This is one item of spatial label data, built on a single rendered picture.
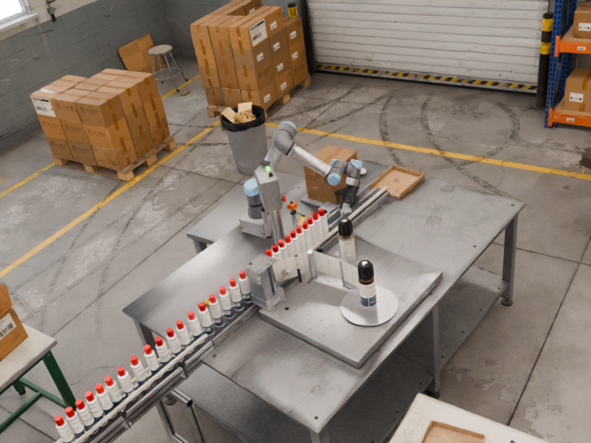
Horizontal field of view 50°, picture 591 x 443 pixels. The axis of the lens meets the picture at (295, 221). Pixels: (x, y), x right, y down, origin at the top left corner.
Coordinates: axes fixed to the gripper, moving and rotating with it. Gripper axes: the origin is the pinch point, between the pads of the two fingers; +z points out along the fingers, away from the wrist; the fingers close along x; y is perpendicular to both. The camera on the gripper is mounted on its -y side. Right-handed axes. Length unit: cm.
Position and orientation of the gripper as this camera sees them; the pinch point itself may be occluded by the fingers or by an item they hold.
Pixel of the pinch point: (341, 214)
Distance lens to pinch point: 402.7
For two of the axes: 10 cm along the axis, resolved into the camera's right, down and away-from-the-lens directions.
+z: -2.0, 9.6, 2.0
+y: 7.5, 2.8, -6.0
